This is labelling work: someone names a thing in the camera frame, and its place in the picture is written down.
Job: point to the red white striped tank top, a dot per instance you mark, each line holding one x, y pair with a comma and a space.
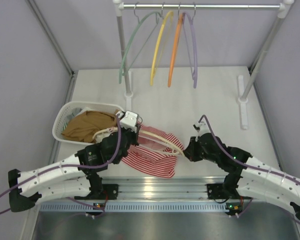
150, 162

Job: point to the tan brown garment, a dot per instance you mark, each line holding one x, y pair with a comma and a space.
82, 127

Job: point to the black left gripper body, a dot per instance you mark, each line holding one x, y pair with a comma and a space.
134, 136

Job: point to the orange hanger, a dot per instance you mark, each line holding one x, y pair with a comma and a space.
175, 48

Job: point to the white plastic laundry basket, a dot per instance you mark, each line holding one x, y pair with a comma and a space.
66, 110

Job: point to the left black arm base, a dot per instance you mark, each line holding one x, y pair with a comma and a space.
106, 191

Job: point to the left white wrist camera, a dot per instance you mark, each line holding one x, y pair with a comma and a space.
128, 120

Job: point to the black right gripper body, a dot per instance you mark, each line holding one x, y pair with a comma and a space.
203, 154

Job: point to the green hanger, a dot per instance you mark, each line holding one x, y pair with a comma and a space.
132, 40

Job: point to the aluminium mounting rail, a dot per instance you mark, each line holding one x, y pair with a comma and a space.
150, 188

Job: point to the purple hanger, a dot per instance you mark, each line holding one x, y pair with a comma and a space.
194, 68

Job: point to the yellow hanger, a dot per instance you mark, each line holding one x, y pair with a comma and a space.
162, 39

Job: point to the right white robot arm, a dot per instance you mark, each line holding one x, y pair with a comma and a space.
247, 177

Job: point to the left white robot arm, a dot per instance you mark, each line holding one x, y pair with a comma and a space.
73, 177

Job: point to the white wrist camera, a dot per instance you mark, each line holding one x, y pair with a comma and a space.
128, 120
201, 128

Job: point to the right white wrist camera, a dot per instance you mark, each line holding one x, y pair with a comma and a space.
201, 128

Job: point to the cream hanger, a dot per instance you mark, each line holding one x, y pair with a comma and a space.
99, 135

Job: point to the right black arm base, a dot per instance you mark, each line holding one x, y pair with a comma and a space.
221, 193

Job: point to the white slotted cable duct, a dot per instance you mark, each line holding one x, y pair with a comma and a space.
138, 207

